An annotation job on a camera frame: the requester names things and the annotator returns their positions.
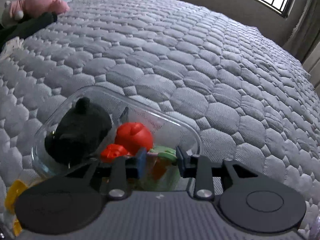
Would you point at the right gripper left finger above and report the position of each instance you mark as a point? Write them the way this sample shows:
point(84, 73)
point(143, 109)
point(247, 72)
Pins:
point(125, 170)

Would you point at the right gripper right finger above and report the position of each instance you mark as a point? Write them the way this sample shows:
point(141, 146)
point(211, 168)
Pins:
point(198, 167)

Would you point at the red figurine toy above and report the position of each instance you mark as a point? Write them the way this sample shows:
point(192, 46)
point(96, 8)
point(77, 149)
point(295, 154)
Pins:
point(130, 138)

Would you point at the green toy packet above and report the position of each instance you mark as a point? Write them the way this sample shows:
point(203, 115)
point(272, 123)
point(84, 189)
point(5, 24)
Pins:
point(161, 172)

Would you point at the clear glass food container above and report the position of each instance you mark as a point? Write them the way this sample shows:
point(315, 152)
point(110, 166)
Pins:
point(116, 109)

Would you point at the black plush toy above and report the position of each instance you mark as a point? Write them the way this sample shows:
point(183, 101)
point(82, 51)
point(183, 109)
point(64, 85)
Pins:
point(79, 133)

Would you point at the yellow container lid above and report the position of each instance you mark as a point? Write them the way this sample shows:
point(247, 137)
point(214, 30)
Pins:
point(16, 189)

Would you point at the grey quilted bedspread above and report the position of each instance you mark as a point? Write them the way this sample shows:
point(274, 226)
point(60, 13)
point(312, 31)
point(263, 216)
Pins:
point(246, 97)

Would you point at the beige padded headboard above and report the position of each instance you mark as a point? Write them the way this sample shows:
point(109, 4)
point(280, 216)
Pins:
point(312, 66)

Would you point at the floral white cloth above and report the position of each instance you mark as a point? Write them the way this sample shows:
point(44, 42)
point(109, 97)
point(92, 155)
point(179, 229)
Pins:
point(10, 46)

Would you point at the grey curtain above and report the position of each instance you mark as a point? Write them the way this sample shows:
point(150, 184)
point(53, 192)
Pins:
point(305, 35)

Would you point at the black clothing pile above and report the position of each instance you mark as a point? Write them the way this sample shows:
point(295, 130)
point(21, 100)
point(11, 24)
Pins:
point(27, 28)

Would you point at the pink plush toy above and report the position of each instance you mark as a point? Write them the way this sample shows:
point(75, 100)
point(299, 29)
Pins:
point(16, 11)

